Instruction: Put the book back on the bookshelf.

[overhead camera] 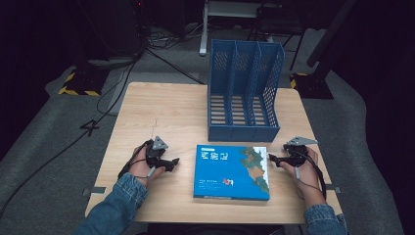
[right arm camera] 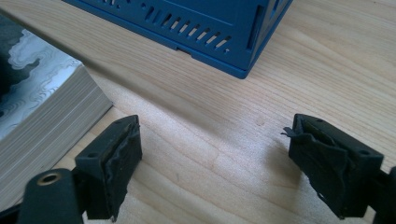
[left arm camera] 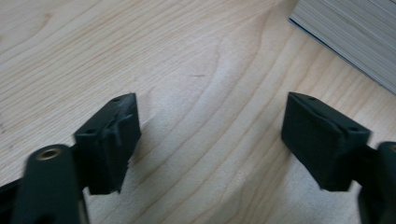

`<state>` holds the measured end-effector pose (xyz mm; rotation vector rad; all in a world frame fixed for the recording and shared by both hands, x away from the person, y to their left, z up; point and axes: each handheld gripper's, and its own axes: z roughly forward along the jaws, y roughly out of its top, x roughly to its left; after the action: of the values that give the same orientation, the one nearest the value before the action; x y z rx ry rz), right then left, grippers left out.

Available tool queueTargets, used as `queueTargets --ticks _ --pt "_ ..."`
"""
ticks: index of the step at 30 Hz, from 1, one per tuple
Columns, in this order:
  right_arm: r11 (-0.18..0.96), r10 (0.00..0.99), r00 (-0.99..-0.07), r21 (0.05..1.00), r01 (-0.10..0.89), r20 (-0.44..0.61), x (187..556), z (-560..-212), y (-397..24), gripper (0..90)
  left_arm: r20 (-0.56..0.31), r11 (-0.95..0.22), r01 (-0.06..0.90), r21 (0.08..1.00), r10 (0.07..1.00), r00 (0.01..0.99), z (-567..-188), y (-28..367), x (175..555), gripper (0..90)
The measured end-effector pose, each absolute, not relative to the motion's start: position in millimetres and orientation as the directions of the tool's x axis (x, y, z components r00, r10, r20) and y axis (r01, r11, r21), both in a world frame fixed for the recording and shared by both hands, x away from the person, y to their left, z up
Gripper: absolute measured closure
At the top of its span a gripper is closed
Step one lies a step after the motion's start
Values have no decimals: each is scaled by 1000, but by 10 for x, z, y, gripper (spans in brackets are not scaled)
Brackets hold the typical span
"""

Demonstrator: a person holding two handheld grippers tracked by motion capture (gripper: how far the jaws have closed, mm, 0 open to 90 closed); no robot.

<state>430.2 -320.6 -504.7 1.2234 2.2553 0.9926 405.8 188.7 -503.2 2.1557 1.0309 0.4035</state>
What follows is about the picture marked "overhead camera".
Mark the black stand base striped tape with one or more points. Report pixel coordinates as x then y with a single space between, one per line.
311 86
83 83

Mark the blue book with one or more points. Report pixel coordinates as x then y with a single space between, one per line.
221 176

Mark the blue plastic file rack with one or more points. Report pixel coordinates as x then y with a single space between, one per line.
243 132

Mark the dark computer tower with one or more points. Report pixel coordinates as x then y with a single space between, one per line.
111 29

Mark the white desk leg frame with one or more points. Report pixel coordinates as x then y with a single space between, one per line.
204 32

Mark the person's right hand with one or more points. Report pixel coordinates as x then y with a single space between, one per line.
308 182

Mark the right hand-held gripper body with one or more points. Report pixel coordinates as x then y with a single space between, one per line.
296 155

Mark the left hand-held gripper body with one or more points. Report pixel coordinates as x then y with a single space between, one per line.
154 156

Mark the grey table edge bracket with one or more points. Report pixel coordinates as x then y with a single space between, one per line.
334 189
94 190

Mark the black chair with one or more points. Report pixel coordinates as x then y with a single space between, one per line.
277 23

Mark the person's left hand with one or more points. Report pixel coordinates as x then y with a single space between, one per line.
140 168

